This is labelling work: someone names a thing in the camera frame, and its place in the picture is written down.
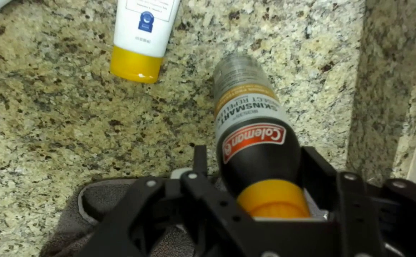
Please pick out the grey cloth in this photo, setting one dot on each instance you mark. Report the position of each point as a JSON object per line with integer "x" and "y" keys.
{"x": 72, "y": 223}

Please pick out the white tube yellow cap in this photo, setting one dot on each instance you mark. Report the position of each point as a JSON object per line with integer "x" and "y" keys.
{"x": 140, "y": 37}

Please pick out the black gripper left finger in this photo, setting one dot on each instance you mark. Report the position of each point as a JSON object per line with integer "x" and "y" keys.
{"x": 207, "y": 205}

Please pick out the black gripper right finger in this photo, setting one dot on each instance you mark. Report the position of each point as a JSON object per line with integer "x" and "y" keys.
{"x": 358, "y": 215}

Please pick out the silver black Coleman bottle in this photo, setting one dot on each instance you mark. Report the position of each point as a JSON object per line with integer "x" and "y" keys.
{"x": 257, "y": 152}

